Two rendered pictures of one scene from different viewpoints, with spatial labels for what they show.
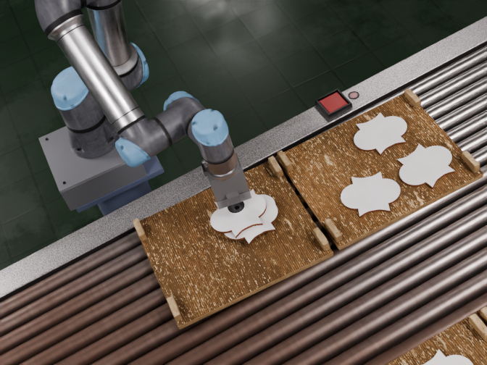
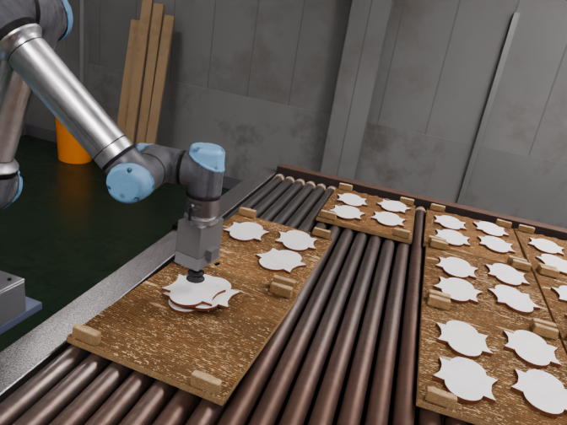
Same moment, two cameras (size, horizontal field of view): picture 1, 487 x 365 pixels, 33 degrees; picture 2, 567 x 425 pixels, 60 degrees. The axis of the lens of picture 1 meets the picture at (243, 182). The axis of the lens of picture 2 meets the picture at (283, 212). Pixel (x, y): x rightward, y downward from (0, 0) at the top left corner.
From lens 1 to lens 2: 1.49 m
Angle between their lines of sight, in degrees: 57
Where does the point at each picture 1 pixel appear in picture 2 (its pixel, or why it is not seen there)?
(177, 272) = (170, 356)
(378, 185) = (280, 254)
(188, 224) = (141, 317)
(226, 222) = (191, 297)
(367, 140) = (242, 235)
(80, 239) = not seen: outside the picture
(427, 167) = (299, 240)
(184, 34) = not seen: outside the picture
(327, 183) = (241, 262)
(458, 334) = (431, 312)
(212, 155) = (214, 186)
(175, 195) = (93, 306)
